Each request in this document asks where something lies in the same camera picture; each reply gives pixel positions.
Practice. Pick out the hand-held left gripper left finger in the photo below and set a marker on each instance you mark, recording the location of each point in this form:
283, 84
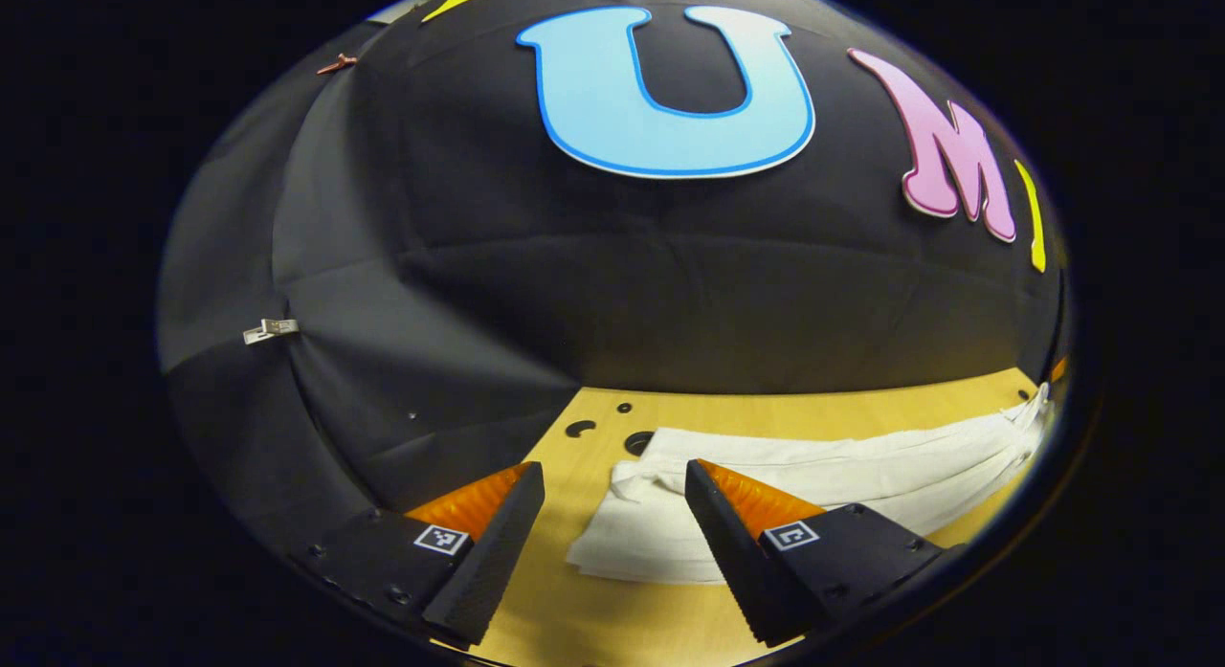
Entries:
493, 562

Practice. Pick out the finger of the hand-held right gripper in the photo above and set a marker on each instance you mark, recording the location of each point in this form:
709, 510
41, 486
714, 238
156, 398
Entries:
1057, 369

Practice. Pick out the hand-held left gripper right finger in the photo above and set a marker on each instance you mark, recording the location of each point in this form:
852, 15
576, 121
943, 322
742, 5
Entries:
732, 552

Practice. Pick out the white jeans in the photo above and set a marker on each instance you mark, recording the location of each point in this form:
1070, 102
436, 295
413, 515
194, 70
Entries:
842, 476

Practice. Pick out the black backdrop cloth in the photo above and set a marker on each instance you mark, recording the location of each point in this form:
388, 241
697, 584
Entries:
593, 294

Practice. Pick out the small white clip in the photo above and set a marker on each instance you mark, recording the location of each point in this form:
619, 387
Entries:
270, 329

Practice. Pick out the small red clip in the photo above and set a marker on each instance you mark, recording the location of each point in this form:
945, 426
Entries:
337, 64

